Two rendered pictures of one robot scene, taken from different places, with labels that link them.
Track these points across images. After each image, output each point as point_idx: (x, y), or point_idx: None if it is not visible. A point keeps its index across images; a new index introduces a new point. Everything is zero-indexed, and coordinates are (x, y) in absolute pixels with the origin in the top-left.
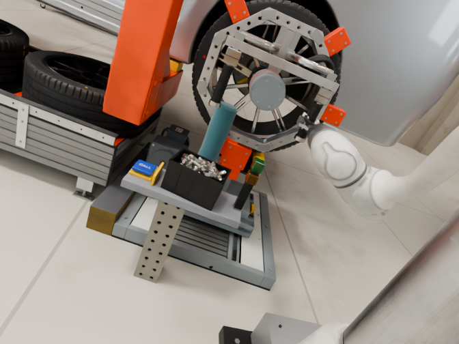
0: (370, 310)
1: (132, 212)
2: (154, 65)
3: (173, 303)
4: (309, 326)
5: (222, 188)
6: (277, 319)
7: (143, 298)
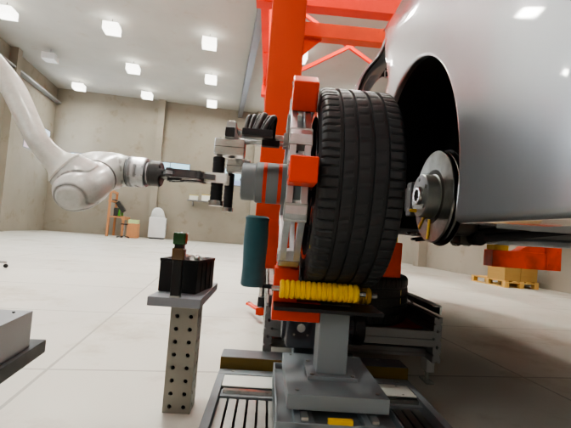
0: None
1: (245, 373)
2: (256, 210)
3: (135, 424)
4: (2, 321)
5: (186, 279)
6: (21, 312)
7: (139, 408)
